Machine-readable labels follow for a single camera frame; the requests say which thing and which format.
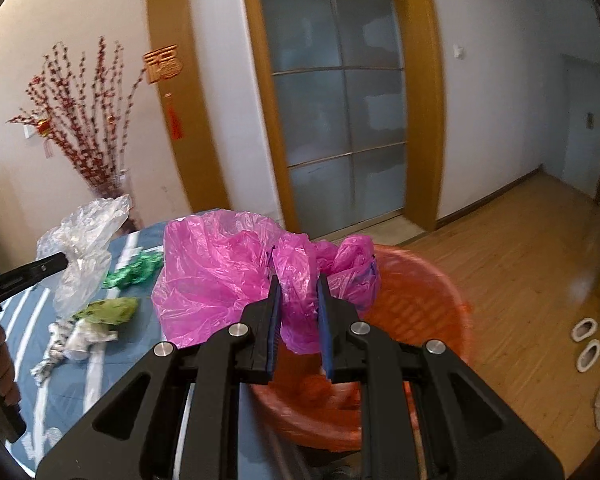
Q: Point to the pink plastic bag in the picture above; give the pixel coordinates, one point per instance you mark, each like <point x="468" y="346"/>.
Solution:
<point x="215" y="270"/>

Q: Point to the person's left hand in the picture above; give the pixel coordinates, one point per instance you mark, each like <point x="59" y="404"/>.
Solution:
<point x="2" y="370"/>

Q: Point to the light green packet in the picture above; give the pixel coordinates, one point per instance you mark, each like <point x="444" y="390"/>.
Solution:
<point x="107" y="310"/>

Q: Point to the wooden wall trim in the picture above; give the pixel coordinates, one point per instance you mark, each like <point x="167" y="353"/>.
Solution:
<point x="180" y="85"/>

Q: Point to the black white patterned wrapper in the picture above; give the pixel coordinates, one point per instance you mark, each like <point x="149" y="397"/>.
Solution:
<point x="55" y="355"/>

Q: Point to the red hanging tassel ornament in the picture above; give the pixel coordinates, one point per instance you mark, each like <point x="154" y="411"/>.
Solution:
<point x="164" y="65"/>

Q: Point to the white crumpled plastic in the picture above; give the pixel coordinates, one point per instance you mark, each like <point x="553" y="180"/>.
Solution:
<point x="90" y="340"/>

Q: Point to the clear plastic bag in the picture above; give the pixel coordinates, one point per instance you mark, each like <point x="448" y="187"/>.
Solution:
<point x="85" y="240"/>

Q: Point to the red berry branches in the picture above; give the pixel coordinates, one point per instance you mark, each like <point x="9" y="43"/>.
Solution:
<point x="87" y="125"/>

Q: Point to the blue white striped tablecloth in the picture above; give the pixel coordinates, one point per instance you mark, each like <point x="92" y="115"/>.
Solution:
<point x="130" y="360"/>

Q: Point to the red lantern ornament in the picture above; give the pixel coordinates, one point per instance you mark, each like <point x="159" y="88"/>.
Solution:
<point x="43" y="127"/>

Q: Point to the white slipper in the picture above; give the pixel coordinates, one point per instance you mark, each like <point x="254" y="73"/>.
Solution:
<point x="584" y="330"/>
<point x="588" y="356"/>

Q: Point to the frosted glass sliding door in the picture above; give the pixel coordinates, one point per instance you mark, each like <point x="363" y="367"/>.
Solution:
<point x="330" y="95"/>

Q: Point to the orange plastic trash bin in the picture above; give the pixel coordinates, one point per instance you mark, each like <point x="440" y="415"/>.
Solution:
<point x="420" y="310"/>

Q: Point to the small white wall switch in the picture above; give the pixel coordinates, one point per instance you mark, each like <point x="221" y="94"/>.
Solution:
<point x="459" y="52"/>

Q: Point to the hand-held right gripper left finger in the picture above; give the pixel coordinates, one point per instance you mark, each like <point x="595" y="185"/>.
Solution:
<point x="275" y="320"/>

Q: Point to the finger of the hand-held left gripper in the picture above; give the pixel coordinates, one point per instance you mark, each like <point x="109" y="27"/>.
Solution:
<point x="25" y="272"/>

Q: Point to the crumpled dark green wrapper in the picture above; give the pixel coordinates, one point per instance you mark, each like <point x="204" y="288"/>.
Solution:
<point x="132" y="272"/>

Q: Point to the wooden door frame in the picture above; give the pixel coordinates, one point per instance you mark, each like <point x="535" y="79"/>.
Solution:
<point x="422" y="110"/>

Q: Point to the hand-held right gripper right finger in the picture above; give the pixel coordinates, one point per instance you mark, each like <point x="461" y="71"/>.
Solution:
<point x="324" y="325"/>

